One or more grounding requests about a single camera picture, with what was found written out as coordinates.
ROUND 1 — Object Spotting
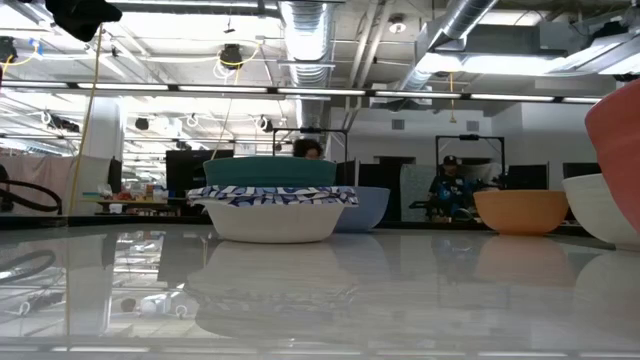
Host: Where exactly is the teal bowl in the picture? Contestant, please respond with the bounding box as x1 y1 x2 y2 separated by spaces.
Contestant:
202 155 338 189

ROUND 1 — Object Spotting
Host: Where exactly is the blue white patterned bowl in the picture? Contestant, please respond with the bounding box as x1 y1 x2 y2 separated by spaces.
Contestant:
186 183 360 245

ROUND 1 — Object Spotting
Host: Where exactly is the slate blue bowl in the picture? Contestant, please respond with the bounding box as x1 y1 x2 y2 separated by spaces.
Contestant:
332 186 392 234

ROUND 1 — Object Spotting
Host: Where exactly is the orange bowl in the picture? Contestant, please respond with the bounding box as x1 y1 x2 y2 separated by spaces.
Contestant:
472 188 570 237

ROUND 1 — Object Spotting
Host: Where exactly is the cream bowl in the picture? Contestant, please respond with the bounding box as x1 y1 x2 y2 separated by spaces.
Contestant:
561 172 640 247

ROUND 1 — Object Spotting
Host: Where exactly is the red bowl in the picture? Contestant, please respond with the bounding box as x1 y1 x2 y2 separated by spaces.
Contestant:
584 78 640 235

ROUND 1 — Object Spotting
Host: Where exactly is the beige curtain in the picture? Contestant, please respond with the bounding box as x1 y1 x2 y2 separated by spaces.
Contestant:
0 154 84 216

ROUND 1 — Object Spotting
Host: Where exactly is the long LED light bar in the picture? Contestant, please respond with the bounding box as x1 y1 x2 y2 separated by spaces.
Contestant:
0 79 604 105

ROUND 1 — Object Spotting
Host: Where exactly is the black monitor panel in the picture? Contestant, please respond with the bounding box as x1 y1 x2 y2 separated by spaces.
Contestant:
164 148 235 200

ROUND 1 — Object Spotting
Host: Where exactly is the cluttered wooden workbench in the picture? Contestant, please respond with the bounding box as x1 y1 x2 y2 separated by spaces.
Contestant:
79 182 171 217

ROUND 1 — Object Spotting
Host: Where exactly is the person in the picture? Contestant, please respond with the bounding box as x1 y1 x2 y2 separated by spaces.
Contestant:
291 137 325 162
426 154 501 224

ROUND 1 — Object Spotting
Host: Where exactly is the black partition panel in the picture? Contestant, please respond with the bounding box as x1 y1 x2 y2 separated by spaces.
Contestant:
503 162 550 191
344 155 417 222
562 161 604 180

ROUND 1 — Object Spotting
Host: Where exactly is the grey patterned panel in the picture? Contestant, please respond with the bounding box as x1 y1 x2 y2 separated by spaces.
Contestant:
399 163 437 222

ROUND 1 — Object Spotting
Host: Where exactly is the long yellow cable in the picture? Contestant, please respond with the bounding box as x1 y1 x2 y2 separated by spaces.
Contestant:
64 23 105 217

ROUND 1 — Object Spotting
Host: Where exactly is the black ceiling cable reel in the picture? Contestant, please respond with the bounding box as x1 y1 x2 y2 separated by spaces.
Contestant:
218 43 245 71

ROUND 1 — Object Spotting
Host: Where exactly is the hanging yellow cable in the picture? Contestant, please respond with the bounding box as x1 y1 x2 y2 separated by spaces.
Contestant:
208 44 262 162

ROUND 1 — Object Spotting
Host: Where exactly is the round silver air duct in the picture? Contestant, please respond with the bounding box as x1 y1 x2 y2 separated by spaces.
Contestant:
397 0 501 94
276 0 335 130

